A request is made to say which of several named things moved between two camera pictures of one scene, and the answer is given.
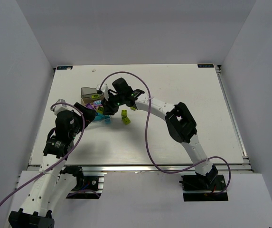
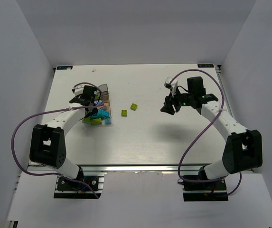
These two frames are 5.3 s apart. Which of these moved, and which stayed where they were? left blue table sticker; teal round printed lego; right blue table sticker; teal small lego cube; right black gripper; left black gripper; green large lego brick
Moved: right black gripper; left black gripper; green large lego brick
Stayed: left blue table sticker; teal small lego cube; right blue table sticker; teal round printed lego
